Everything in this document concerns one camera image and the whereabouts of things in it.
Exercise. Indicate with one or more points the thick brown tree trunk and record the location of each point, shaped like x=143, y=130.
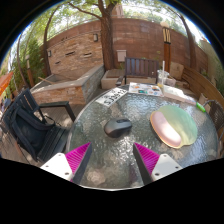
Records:
x=106, y=43

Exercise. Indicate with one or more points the stone raised garden bed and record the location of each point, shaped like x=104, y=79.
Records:
x=63, y=91

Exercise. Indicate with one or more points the tan stone block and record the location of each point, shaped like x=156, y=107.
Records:
x=176, y=70

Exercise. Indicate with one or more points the grey wall utility box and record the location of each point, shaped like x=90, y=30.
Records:
x=121, y=55

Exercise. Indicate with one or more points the white number plate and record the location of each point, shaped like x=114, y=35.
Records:
x=111, y=96

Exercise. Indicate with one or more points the dark wicker chair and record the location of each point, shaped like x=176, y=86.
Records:
x=215, y=115

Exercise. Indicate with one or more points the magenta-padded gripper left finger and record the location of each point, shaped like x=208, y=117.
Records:
x=56, y=163

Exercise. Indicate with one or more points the slim leaning tree trunk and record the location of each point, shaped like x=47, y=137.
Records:
x=190, y=43

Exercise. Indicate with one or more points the dark grey computer mouse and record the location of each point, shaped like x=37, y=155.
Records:
x=117, y=128

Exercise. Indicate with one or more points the black metal chair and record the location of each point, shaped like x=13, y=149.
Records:
x=61, y=105

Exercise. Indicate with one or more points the dark wooden slatted chair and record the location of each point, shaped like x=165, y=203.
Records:
x=140, y=66

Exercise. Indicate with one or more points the wooden garden lamp post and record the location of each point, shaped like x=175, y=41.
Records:
x=166, y=50

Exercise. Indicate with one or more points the curved wooden bench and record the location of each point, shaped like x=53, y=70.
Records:
x=203, y=85

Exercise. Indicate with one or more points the black backpack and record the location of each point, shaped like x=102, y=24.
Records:
x=26, y=130

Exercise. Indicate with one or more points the colourful picture magazine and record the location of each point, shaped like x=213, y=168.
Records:
x=145, y=89

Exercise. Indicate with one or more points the black wall lamp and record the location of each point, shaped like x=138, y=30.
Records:
x=49, y=53
x=95, y=37

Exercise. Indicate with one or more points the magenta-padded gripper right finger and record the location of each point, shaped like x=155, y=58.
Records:
x=166, y=163

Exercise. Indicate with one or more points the open white book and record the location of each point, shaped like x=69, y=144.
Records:
x=178, y=94

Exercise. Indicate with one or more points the green marker box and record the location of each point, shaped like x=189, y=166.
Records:
x=200, y=107

